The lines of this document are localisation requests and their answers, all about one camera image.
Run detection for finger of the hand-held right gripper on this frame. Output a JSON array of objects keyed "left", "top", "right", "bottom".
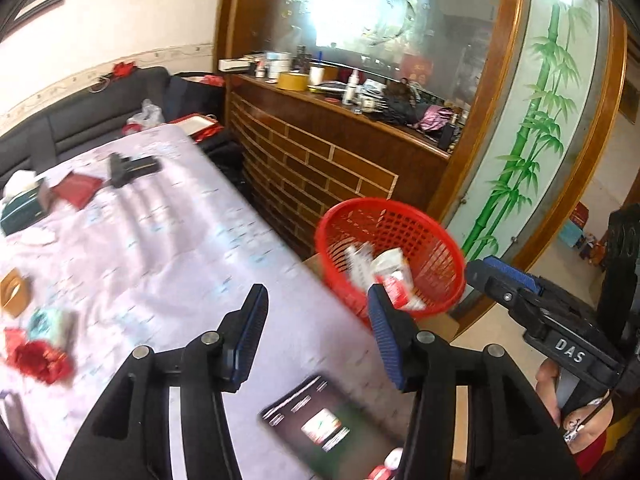
[
  {"left": 482, "top": 255, "right": 543, "bottom": 296},
  {"left": 466, "top": 259, "right": 531, "bottom": 311}
]

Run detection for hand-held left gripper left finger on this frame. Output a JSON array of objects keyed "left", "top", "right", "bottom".
[{"left": 55, "top": 284, "right": 269, "bottom": 480}]

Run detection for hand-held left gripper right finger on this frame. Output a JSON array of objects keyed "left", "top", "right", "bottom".
[{"left": 367, "top": 284, "right": 583, "bottom": 480}]

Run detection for red and white tissue pack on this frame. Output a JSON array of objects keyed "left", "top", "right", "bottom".
[{"left": 370, "top": 250, "right": 423, "bottom": 311}]

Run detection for red plastic basket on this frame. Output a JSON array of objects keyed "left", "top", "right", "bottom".
[{"left": 315, "top": 199, "right": 468, "bottom": 322}]

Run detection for teal tissue pack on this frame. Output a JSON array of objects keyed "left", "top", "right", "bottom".
[{"left": 27, "top": 307, "right": 76, "bottom": 356}]

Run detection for person's right hand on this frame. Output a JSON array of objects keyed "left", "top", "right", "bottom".
[{"left": 536, "top": 360, "right": 616, "bottom": 453}]

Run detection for cardboard box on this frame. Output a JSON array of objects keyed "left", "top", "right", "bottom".
[{"left": 302, "top": 255, "right": 461, "bottom": 346}]

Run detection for white paper packaging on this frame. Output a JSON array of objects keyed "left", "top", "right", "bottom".
[{"left": 345, "top": 242, "right": 373, "bottom": 291}]

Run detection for dark printed packet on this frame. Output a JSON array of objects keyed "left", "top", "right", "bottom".
[{"left": 259, "top": 374, "right": 401, "bottom": 476}]

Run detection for red garment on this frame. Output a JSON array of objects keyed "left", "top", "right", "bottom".
[{"left": 572, "top": 432, "right": 608, "bottom": 471}]

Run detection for bamboo painted panel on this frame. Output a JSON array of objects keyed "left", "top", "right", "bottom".
[{"left": 445, "top": 0, "right": 613, "bottom": 261}]

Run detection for pink cloth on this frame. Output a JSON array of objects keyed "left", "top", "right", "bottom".
[{"left": 417, "top": 105, "right": 453, "bottom": 133}]

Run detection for wooden cabinet with brick pattern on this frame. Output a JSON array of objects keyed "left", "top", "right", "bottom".
[{"left": 227, "top": 74, "right": 451, "bottom": 261}]

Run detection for black handbag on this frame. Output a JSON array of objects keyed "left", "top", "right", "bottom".
[{"left": 377, "top": 82, "right": 426, "bottom": 123}]

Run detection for crumpled red wrapper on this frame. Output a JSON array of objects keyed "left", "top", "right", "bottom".
[{"left": 5, "top": 327, "right": 73, "bottom": 386}]

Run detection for black toy pistol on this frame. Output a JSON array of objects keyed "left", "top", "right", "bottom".
[{"left": 109, "top": 152, "right": 161, "bottom": 188}]

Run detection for red flat box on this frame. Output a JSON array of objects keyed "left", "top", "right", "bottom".
[{"left": 170, "top": 114, "right": 222, "bottom": 143}]

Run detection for red flat pouch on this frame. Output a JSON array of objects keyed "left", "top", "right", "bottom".
[{"left": 52, "top": 172, "right": 103, "bottom": 210}]

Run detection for slim white bottle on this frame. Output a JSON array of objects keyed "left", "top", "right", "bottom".
[{"left": 342, "top": 69, "right": 360, "bottom": 106}]

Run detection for crumpled clear plastic bag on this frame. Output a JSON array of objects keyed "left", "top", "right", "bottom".
[{"left": 124, "top": 99, "right": 166, "bottom": 135}]

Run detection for black bag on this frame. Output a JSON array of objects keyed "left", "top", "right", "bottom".
[{"left": 165, "top": 72, "right": 246, "bottom": 196}]

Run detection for dark green tissue box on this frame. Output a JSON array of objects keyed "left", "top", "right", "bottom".
[{"left": 0, "top": 170, "right": 56, "bottom": 237}]

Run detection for wood framed etched glass partition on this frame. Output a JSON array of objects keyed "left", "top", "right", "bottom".
[{"left": 215, "top": 0, "right": 526, "bottom": 331}]

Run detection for white jars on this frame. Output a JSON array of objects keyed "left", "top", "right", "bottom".
[{"left": 265, "top": 52, "right": 292, "bottom": 80}]

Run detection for dark sofa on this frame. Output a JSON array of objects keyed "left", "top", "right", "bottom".
[{"left": 0, "top": 66, "right": 173, "bottom": 186}]

